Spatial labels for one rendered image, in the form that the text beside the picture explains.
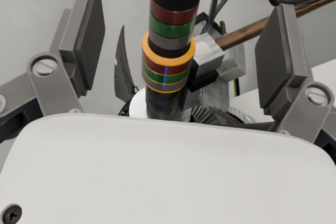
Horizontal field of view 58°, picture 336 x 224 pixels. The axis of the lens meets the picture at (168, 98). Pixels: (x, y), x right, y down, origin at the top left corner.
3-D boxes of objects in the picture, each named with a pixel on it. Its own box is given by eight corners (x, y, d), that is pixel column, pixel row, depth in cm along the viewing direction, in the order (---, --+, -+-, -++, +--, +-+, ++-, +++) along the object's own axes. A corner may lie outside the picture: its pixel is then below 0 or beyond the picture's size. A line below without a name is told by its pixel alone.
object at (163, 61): (172, 50, 30) (177, 15, 26) (196, 82, 28) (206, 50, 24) (133, 66, 28) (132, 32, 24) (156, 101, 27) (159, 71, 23)
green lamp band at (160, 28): (179, -1, 23) (181, -14, 22) (203, 28, 22) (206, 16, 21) (140, 13, 22) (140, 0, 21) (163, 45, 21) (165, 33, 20)
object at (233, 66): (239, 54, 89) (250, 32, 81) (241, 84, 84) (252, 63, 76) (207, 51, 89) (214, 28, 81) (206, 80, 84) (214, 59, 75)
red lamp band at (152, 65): (176, 28, 27) (177, 18, 26) (203, 63, 25) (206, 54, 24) (132, 45, 26) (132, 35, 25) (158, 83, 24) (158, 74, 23)
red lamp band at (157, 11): (181, -15, 22) (183, -29, 21) (206, 15, 21) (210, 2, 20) (140, -1, 21) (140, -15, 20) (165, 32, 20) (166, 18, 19)
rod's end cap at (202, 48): (198, 50, 30) (202, 36, 28) (210, 64, 29) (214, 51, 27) (181, 57, 29) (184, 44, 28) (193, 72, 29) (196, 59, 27)
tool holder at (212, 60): (183, 74, 38) (195, 17, 30) (215, 118, 36) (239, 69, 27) (118, 103, 35) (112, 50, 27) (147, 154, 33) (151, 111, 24)
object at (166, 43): (177, 12, 25) (179, 0, 23) (200, 40, 23) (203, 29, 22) (140, 26, 23) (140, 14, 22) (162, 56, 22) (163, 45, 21)
